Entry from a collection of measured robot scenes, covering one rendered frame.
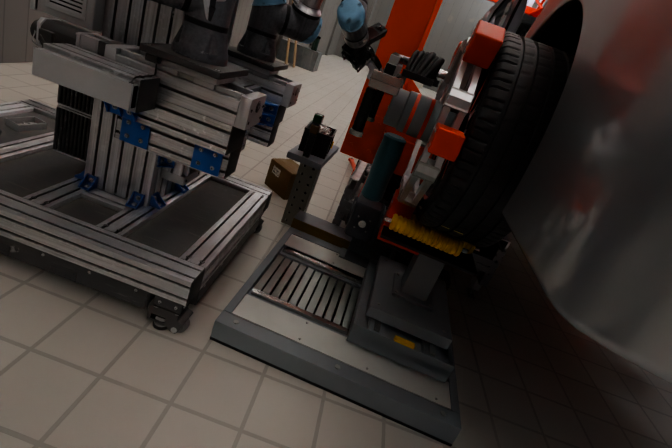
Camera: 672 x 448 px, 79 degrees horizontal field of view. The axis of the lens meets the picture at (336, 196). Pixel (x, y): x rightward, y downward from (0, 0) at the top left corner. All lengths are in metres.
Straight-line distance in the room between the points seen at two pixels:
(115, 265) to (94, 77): 0.54
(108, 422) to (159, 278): 0.37
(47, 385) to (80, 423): 0.14
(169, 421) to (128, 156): 0.86
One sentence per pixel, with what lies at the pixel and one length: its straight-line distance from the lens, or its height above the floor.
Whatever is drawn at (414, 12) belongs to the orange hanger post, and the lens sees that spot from 1.85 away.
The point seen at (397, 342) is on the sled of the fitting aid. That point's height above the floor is 0.17.
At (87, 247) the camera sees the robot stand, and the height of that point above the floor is 0.21.
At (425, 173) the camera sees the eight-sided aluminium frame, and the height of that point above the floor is 0.74.
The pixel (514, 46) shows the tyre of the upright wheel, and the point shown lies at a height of 1.13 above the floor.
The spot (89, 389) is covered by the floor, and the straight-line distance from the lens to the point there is 1.31.
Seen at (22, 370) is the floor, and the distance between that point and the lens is 1.37.
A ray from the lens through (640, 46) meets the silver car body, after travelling 0.87.
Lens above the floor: 1.01
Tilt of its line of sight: 21 degrees down
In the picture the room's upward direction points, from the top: 21 degrees clockwise
